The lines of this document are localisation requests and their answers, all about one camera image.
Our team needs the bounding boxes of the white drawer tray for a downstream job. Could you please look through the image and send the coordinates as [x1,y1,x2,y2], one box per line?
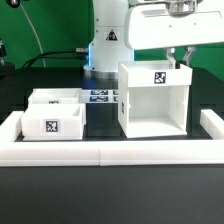
[27,87,88,126]
[21,104,85,141]

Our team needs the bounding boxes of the thin white cable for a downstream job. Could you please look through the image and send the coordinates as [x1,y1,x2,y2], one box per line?
[19,3,47,68]

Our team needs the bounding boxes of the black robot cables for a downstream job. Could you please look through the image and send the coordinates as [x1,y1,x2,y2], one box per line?
[21,47,90,69]

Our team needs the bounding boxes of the black stand at left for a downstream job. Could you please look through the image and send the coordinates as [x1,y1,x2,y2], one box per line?
[0,39,15,76]

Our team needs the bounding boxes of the fiducial marker sheet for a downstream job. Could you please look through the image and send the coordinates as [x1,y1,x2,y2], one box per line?
[81,89,118,103]

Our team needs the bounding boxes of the white drawer cabinet box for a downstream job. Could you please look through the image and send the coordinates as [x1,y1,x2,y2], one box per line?
[118,60,192,138]

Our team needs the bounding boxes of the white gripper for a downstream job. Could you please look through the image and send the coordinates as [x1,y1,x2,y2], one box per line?
[124,0,224,68]

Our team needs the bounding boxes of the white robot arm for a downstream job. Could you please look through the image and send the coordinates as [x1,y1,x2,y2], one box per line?
[84,0,224,79]

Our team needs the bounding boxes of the white U-shaped foam fence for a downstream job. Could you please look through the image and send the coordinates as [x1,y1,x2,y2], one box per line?
[0,111,224,167]

